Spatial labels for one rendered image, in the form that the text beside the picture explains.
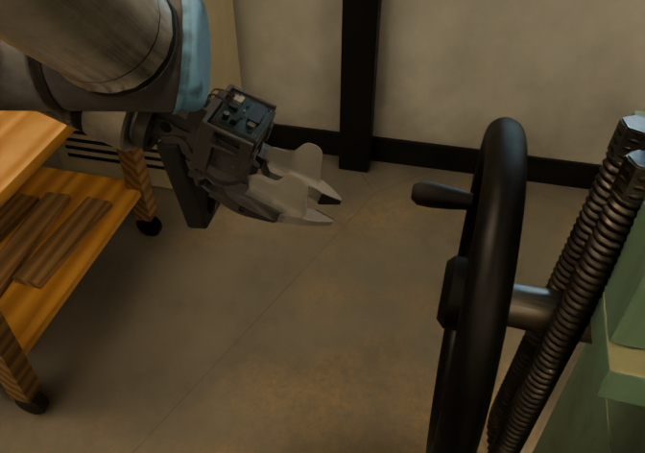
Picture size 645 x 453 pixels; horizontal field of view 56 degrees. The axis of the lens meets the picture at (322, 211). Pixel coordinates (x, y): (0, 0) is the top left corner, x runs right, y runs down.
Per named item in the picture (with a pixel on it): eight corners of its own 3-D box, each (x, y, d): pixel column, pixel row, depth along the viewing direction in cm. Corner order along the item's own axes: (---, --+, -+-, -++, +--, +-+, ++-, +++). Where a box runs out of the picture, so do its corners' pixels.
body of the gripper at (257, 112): (258, 151, 55) (136, 93, 54) (236, 211, 61) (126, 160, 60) (284, 107, 60) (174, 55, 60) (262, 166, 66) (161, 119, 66)
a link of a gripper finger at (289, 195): (338, 209, 56) (252, 160, 56) (318, 248, 60) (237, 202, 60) (349, 190, 58) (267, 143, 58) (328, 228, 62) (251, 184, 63)
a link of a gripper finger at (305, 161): (356, 173, 60) (269, 139, 59) (336, 210, 64) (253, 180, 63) (360, 154, 62) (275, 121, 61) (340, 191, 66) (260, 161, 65)
